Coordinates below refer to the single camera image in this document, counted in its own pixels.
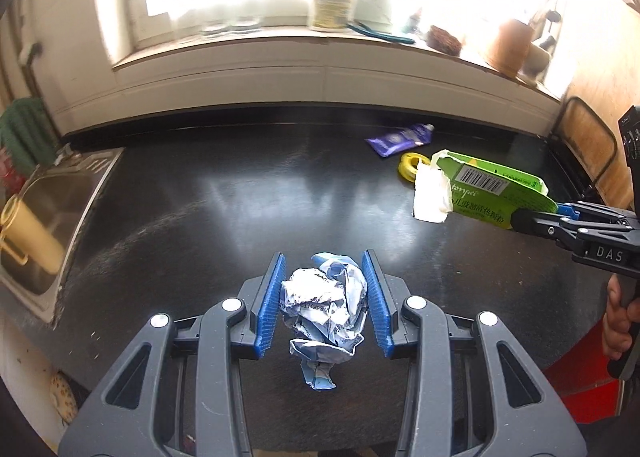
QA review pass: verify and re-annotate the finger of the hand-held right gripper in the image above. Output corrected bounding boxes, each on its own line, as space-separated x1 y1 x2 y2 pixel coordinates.
510 209 592 250
557 202 632 228

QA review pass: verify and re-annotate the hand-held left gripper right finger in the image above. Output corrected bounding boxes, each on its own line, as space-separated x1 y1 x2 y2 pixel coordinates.
361 249 588 457

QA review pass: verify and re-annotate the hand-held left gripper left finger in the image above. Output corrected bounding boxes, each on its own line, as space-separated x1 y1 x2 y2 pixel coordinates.
57 252 288 457

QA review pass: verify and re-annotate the blue white paper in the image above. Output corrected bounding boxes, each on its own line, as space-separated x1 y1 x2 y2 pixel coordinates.
279 252 368 392

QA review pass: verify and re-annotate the green cardboard packet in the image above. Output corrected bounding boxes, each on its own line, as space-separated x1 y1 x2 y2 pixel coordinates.
431 149 560 230

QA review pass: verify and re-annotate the white tissue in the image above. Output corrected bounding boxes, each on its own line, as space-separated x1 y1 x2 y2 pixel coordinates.
413 164 453 224

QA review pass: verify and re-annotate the person's right hand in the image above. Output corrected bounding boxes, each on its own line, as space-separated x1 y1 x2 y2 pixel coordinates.
602 281 640 360

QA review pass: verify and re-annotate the red kitchen cabinet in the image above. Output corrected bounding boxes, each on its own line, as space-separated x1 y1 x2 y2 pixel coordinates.
542 322 626 423

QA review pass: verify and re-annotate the yellow tape roll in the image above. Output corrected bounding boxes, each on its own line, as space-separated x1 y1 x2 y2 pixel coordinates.
398 153 433 184

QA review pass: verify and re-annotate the wooden board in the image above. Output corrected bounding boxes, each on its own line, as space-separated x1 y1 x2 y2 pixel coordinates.
565 0 640 208

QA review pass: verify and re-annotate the white cup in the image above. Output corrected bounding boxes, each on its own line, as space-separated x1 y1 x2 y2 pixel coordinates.
522 39 551 85

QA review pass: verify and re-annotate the purple squeeze tube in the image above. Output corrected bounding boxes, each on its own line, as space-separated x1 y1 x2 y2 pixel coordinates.
365 123 435 158

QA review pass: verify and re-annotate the clay pot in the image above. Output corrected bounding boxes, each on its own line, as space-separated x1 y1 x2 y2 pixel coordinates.
487 19 533 78

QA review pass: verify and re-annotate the brown scrubber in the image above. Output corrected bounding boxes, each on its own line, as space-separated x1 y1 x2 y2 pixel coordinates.
426 25 463 56

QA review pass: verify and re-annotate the black pot with patterned lid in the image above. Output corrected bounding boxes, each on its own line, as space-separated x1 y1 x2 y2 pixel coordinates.
50 372 78 425

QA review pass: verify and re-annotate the steel sink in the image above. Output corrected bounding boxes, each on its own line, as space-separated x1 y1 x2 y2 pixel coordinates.
0 147 126 323

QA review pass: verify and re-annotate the yellow plastic jug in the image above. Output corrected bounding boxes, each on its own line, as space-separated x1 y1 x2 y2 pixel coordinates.
0 197 66 273

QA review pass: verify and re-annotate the large clear plastic bottle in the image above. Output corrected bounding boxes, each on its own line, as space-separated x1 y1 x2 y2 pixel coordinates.
312 0 355 32

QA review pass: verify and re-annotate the green hanging cloth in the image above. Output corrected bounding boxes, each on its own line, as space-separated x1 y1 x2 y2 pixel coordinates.
0 97 58 168

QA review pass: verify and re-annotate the black wire rack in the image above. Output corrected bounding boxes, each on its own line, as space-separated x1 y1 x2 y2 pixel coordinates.
550 97 621 198

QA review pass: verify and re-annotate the blue handled tool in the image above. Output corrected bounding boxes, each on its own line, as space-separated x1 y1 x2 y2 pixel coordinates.
350 22 416 45

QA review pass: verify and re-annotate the wall pipe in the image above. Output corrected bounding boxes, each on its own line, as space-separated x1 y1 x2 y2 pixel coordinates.
19 42 43 102

